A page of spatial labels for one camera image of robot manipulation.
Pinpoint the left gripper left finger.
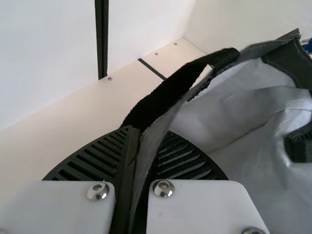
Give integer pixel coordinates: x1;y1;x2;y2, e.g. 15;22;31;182
0;125;141;234

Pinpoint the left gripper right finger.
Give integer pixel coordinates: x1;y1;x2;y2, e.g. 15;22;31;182
145;131;270;234

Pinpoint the dark grey bag with straps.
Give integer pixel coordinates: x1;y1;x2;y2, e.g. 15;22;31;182
118;28;312;234

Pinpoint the black post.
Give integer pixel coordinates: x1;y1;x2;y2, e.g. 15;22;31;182
94;0;109;80

